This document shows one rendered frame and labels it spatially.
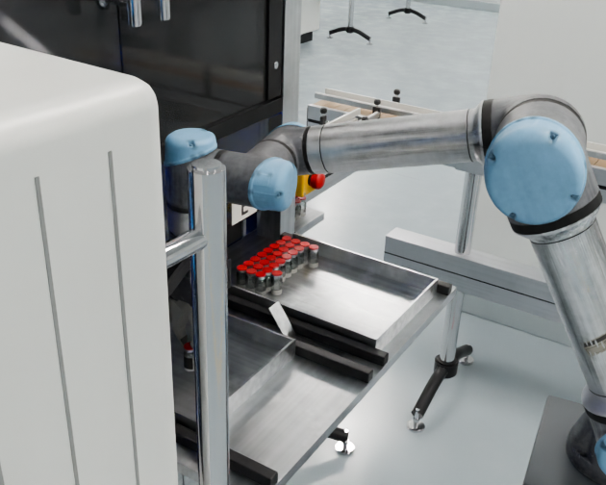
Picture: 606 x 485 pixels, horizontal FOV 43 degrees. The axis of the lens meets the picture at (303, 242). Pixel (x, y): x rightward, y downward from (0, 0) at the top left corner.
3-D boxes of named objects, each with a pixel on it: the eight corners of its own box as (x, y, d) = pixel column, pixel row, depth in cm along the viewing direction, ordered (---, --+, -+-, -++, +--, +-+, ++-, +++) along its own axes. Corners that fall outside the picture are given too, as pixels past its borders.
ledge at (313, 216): (245, 223, 184) (245, 216, 183) (276, 205, 194) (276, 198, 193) (295, 239, 177) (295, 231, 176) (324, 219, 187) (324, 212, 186)
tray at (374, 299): (219, 296, 150) (219, 281, 148) (293, 246, 169) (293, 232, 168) (374, 356, 134) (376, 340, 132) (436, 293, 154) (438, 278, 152)
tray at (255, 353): (39, 363, 129) (37, 345, 127) (146, 296, 149) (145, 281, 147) (199, 442, 113) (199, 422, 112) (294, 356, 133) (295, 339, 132)
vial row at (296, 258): (252, 294, 150) (252, 274, 148) (302, 259, 164) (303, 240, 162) (262, 298, 149) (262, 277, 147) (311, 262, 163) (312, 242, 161)
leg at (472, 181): (427, 376, 262) (455, 165, 227) (437, 364, 269) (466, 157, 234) (451, 386, 258) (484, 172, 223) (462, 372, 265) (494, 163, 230)
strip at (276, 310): (267, 336, 138) (267, 308, 136) (277, 328, 141) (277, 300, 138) (336, 362, 132) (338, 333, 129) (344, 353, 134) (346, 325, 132)
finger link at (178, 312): (203, 333, 131) (206, 288, 127) (181, 350, 127) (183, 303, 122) (189, 326, 132) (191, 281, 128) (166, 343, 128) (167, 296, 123)
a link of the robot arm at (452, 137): (585, 72, 108) (266, 110, 126) (584, 92, 98) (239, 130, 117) (590, 151, 112) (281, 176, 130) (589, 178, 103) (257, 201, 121)
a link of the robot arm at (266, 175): (308, 144, 114) (239, 134, 117) (281, 170, 105) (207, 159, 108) (305, 193, 118) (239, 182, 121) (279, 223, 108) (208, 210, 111)
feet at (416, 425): (400, 427, 250) (404, 393, 244) (458, 353, 288) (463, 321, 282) (422, 437, 246) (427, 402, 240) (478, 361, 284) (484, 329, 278)
